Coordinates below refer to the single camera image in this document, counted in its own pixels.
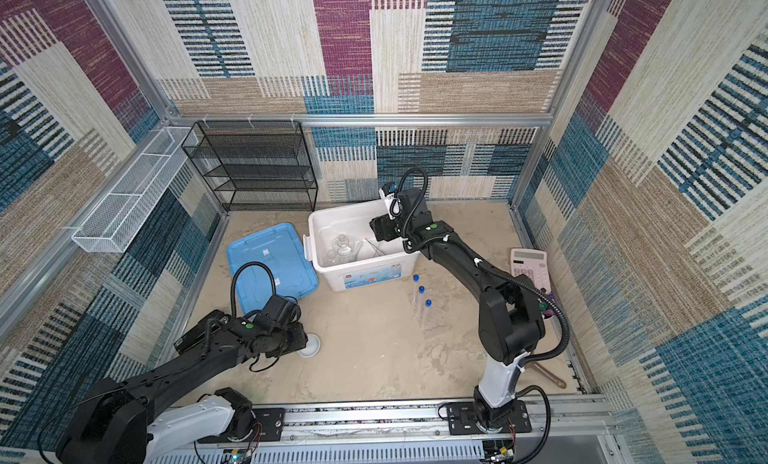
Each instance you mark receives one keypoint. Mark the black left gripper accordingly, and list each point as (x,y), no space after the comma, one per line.
(300,338)

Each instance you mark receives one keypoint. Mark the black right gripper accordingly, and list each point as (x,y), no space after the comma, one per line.
(380,225)

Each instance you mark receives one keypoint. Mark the metal tweezers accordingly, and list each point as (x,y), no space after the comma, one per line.
(377,251)

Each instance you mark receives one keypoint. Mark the white ceramic pestle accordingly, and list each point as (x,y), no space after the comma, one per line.
(357,249)

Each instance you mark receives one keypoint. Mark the white ceramic mortar bowl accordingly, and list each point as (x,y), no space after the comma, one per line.
(312,346)

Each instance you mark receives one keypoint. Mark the glass flask with stopper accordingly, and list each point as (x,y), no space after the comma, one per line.
(345,248)

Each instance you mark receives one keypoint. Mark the blue plastic bin lid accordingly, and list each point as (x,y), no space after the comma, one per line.
(281,250)

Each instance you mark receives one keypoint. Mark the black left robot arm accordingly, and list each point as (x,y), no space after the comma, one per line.
(111,424)

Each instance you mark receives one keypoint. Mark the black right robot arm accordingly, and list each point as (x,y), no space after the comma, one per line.
(517,323)

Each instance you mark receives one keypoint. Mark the white plastic storage bin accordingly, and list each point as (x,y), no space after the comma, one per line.
(353,219)

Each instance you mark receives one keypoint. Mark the pink calculator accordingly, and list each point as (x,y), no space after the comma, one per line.
(533,264)

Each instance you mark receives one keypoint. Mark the pink cup of markers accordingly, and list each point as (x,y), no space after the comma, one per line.
(545,306)

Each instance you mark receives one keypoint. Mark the brown wooden tool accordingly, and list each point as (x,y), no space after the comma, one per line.
(549,375)

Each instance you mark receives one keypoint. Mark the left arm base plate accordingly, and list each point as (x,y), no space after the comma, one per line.
(262,425)

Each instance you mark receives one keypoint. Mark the black wire shelf rack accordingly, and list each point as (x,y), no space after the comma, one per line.
(254,165)

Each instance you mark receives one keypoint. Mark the white mesh wall basket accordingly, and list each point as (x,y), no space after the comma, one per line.
(119,216)

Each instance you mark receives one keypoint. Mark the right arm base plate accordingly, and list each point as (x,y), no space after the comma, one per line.
(469,418)

